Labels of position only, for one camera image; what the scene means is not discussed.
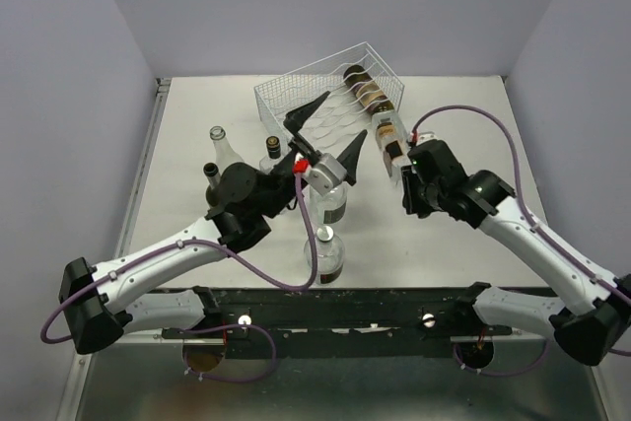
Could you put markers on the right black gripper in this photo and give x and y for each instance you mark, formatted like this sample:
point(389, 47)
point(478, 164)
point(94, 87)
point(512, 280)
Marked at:
point(410, 199)

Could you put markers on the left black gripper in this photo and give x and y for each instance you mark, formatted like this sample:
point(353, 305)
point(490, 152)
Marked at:
point(295, 123)

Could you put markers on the small bottle brown label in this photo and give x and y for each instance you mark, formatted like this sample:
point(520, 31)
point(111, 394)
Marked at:
point(273, 154)

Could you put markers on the green wine bottle brown label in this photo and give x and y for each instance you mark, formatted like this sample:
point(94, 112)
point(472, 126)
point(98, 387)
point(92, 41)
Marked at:
point(369, 94)

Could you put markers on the clear bottle black cap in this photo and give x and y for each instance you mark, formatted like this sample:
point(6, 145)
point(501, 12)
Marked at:
point(391, 137)

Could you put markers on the clear bottle silver cap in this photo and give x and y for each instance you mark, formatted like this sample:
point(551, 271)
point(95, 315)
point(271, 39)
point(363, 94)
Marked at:
point(330, 251)

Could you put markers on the clear round bottle back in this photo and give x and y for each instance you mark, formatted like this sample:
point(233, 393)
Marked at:
point(329, 208)

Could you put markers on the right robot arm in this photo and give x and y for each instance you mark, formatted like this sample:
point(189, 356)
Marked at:
point(590, 308)

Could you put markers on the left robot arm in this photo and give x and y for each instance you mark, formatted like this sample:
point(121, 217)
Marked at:
point(102, 302)

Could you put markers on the frosted clear tall bottle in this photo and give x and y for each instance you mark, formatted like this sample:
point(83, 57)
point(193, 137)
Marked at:
point(222, 147)

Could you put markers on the dark wine bottle left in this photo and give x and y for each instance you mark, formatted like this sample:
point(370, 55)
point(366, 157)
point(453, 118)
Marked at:
point(214, 193)

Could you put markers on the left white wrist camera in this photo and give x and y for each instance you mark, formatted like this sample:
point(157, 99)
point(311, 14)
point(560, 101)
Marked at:
point(326, 174)

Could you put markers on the black mounting rail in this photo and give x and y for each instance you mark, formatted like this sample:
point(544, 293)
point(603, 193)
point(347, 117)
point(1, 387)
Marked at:
point(250, 324)

